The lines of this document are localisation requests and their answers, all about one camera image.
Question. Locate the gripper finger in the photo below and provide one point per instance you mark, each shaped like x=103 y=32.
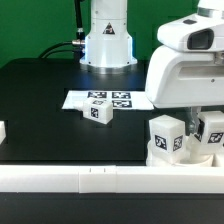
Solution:
x=194 y=122

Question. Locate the white paper with tags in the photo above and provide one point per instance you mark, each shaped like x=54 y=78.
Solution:
x=122 y=100

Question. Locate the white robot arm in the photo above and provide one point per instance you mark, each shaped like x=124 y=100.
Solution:
x=109 y=47

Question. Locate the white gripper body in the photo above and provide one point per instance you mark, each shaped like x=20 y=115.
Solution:
x=187 y=70

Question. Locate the white left fence block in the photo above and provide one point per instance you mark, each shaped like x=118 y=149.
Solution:
x=2 y=131

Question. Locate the white front fence wall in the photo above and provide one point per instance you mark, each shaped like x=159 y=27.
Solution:
x=110 y=179

